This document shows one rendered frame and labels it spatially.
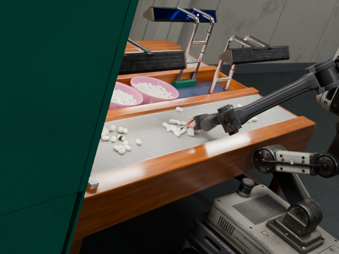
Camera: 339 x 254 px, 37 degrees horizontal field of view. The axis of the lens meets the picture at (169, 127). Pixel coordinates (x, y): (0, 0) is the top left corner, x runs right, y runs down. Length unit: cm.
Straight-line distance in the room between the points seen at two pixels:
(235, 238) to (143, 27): 263
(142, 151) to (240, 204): 66
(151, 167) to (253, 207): 76
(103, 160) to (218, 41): 381
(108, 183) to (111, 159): 21
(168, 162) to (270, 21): 436
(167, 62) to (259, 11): 390
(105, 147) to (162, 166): 24
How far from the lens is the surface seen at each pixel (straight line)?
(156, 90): 272
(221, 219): 245
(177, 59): 218
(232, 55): 253
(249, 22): 590
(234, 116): 178
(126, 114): 230
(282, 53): 297
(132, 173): 187
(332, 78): 184
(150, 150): 211
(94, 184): 171
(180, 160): 206
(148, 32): 455
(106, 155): 198
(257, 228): 240
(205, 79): 329
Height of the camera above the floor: 172
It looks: 25 degrees down
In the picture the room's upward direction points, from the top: 19 degrees clockwise
